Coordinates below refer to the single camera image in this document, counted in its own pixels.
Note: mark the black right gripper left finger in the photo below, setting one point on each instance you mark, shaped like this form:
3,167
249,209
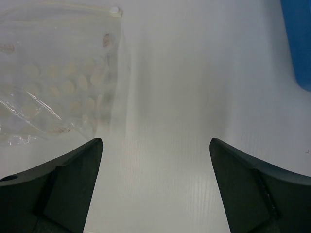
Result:
53,197

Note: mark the clear dotted zip top bag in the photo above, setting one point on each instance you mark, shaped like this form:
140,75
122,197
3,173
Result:
58,69

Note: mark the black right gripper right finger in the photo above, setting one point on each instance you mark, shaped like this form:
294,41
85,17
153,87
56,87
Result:
259,197

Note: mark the blue plastic bin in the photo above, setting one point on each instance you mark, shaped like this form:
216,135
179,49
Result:
297,19

